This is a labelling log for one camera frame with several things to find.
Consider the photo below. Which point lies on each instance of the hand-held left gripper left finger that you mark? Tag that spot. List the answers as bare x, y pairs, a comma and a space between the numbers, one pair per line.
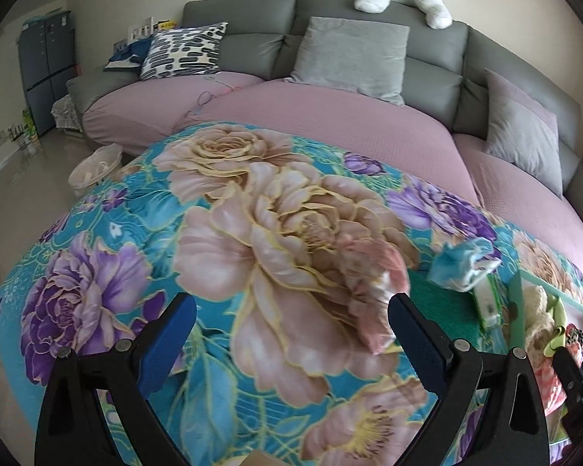
167, 344

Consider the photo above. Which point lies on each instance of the white box with green rim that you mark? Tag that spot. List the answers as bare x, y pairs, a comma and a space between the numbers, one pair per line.
517, 310

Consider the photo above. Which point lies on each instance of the floral teal blanket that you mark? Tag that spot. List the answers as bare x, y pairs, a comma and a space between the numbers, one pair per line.
175, 262

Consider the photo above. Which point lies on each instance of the grey and pink pillow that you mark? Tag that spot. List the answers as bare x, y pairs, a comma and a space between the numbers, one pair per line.
522, 131

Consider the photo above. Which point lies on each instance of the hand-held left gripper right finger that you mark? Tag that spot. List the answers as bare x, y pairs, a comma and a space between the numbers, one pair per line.
418, 344

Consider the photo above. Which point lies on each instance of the blue white cloth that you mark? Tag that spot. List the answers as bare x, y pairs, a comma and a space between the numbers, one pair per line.
461, 262

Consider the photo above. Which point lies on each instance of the green wet wipes pack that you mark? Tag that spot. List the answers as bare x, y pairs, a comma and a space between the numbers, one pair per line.
488, 301

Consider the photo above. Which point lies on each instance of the blue garment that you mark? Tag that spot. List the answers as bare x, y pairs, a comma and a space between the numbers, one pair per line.
131, 56

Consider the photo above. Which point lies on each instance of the cream lace fabric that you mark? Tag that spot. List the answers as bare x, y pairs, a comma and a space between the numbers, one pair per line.
534, 310

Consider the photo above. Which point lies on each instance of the small photo frame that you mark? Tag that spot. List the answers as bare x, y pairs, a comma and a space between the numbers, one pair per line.
120, 47

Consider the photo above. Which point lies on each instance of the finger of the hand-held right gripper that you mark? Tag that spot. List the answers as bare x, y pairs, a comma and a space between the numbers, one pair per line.
571, 374

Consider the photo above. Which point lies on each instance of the light green cloth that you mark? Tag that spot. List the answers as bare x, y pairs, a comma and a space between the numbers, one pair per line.
556, 325

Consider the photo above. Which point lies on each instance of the dark green mat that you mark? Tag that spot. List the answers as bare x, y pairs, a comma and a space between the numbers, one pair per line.
442, 310

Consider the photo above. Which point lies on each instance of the leopard print scrunchie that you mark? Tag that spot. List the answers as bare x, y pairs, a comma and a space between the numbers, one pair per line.
575, 336

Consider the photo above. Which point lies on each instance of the plain grey pillow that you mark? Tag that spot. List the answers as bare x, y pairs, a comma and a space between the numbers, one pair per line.
350, 58

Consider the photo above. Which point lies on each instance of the grey sofa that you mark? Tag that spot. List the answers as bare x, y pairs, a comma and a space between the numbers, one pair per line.
432, 48

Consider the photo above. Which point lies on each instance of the white photo frame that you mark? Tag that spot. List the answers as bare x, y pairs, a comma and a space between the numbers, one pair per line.
141, 30

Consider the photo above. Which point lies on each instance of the black white patterned pillow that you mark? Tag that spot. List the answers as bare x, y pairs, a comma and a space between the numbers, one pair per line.
182, 51

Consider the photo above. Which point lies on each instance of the pink white striped cloth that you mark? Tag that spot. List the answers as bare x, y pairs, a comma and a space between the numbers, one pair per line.
546, 378

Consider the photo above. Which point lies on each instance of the white waste basket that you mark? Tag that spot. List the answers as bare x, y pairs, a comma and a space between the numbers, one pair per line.
94, 172

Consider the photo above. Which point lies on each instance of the yellow book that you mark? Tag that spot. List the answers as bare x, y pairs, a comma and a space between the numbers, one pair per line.
167, 24

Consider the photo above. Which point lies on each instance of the cloth-covered stool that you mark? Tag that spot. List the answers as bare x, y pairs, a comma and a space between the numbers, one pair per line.
67, 114

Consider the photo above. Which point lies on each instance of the green bottles on floor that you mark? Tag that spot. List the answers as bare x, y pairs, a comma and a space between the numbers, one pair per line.
29, 124

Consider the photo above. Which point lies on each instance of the dark grey refrigerator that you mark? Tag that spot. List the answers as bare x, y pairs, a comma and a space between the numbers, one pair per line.
43, 73

